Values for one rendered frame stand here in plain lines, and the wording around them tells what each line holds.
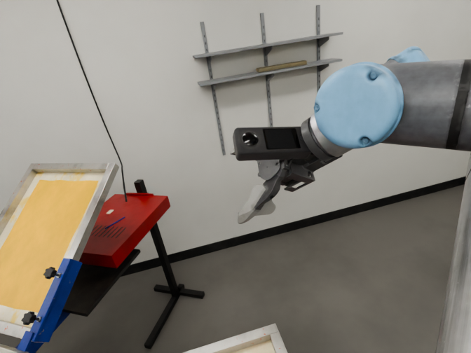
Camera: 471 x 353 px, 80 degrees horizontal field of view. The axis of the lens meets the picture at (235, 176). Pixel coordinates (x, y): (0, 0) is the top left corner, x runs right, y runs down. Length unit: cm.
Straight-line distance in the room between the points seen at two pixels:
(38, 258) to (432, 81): 155
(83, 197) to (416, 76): 148
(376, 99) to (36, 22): 245
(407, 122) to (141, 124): 234
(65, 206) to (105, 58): 125
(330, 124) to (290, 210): 290
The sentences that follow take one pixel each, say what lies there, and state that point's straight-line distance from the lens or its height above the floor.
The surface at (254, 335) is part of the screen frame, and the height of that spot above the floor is 99.
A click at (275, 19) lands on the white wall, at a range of 261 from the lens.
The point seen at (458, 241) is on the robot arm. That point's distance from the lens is 23.
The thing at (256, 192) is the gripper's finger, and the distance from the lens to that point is 48.
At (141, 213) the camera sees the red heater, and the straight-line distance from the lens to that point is 193.
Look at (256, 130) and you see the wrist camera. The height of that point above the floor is 191.
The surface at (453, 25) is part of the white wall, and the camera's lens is 362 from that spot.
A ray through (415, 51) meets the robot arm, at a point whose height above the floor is 200.
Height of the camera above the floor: 204
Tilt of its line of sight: 26 degrees down
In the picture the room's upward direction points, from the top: 9 degrees counter-clockwise
